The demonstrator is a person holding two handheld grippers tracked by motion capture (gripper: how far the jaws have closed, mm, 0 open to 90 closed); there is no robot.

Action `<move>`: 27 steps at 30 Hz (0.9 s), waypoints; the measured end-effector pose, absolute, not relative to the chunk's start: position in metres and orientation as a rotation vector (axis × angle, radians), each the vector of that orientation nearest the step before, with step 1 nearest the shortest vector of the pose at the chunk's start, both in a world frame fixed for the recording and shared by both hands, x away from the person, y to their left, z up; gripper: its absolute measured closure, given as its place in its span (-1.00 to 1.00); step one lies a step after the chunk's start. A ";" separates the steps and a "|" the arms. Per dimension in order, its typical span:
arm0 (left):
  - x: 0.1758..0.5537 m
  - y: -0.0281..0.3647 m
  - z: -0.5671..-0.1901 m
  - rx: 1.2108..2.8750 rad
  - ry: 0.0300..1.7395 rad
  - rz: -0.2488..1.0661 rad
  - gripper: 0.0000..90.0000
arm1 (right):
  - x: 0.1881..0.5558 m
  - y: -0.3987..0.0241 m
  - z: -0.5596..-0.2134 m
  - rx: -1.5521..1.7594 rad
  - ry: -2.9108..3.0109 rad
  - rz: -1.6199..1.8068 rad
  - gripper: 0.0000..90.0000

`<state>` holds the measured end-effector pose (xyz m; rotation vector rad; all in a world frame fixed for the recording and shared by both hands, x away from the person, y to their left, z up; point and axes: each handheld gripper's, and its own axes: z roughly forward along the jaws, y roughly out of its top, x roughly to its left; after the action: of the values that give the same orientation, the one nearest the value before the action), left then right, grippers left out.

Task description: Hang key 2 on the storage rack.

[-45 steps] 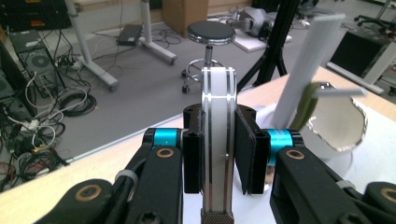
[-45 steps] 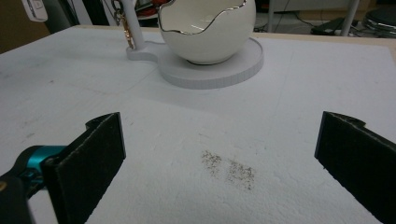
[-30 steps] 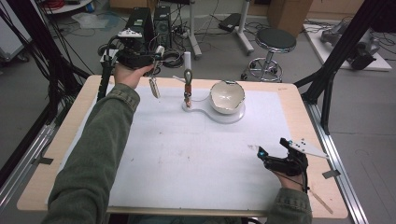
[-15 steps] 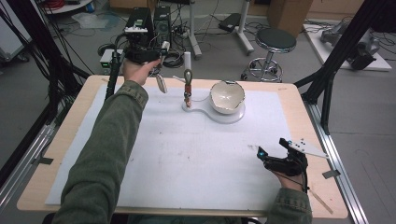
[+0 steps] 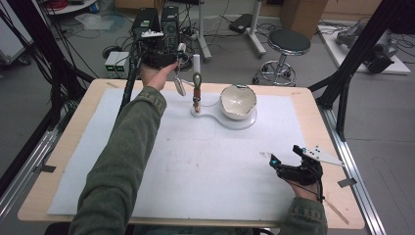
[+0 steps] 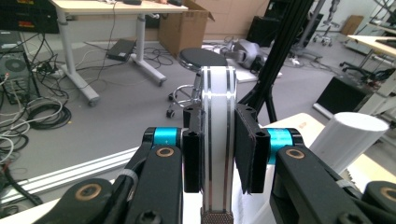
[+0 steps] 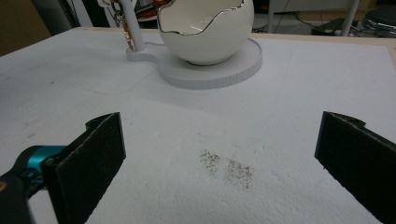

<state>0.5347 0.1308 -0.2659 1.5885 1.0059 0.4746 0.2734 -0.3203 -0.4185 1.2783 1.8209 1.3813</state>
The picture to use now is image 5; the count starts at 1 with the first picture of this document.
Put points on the grey machine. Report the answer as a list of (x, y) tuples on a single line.
[(381, 49)]

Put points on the white platform board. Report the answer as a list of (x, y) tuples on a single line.
[(342, 55)]

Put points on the white table mat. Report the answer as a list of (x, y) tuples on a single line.
[(212, 169)]

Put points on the white stand with round base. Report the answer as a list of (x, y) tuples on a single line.
[(212, 114)]

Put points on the wooden stick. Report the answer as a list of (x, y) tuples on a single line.
[(336, 211)]

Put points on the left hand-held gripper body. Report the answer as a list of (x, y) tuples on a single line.
[(156, 58)]

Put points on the white eggshell-shaped bowl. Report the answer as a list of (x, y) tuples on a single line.
[(236, 103)]

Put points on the cardboard box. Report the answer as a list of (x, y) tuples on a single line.
[(303, 16)]

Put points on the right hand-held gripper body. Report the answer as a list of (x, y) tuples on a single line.
[(303, 173)]

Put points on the black computer tower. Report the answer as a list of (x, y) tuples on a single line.
[(145, 19), (170, 26)]

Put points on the desk with white legs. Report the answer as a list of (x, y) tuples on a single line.
[(200, 32)]

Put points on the black metal frame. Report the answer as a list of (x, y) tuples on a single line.
[(362, 42), (57, 88)]

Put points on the round white table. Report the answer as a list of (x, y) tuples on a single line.
[(71, 6)]

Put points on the person's right hand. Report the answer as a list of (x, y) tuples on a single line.
[(308, 192)]

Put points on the round black stool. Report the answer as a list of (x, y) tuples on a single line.
[(288, 40)]

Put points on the black power adapter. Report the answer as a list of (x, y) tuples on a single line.
[(240, 23)]

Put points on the person's left hand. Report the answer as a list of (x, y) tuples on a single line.
[(155, 78)]

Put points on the white power supply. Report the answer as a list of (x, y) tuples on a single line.
[(111, 63), (123, 63)]

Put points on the aluminium rail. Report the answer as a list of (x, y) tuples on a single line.
[(29, 169), (359, 182)]

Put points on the grey tape piece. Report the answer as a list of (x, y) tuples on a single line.
[(346, 182), (48, 168)]

